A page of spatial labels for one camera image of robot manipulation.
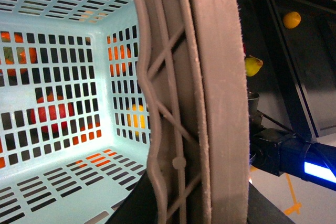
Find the grey basket handle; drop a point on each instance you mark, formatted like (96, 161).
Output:
(191, 72)

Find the light blue shopping basket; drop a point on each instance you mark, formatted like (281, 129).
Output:
(74, 126)

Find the yellow lemon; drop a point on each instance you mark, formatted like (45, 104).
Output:
(291, 20)

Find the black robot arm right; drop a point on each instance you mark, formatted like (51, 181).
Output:
(277, 149)

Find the yellow green pear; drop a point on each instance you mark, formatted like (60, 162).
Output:
(252, 65)

